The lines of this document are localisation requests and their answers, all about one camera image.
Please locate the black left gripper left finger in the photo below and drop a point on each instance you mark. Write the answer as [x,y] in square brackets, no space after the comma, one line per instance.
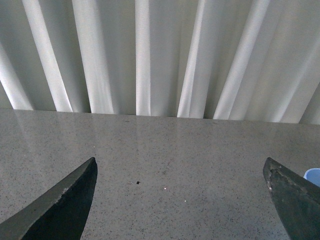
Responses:
[60,213]

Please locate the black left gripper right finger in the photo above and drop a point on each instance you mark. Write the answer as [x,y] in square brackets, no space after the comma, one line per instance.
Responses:
[296,200]

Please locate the blue plastic cup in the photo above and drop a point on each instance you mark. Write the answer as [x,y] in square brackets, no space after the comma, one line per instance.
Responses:
[313,175]

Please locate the white curtain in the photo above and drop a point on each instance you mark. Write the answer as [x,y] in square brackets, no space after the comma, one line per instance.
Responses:
[253,60]

